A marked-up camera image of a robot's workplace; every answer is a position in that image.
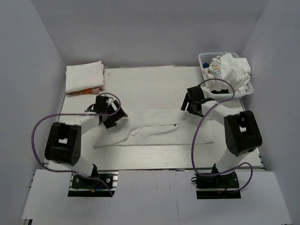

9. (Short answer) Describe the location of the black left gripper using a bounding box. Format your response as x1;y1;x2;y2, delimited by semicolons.
104;99;128;128

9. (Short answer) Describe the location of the white printed t-shirt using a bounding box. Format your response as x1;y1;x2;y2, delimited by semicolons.
202;53;251;93

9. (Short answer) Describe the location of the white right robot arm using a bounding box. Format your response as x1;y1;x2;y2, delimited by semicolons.
181;85;263;187

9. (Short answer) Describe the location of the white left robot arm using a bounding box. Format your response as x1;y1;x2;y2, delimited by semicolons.
45;93;128;187

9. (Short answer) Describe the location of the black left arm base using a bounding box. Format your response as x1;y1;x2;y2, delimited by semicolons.
68;171;118;197

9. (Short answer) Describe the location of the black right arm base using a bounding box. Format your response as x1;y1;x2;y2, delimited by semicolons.
191;172;241;200

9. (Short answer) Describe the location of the folded patterned pink t-shirt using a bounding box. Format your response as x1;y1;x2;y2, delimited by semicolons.
66;86;103;95

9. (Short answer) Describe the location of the white plastic laundry basket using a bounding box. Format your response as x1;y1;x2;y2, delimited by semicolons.
198;52;254;101

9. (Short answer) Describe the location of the folded white t-shirt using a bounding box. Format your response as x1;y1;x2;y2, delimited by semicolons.
65;60;104;93

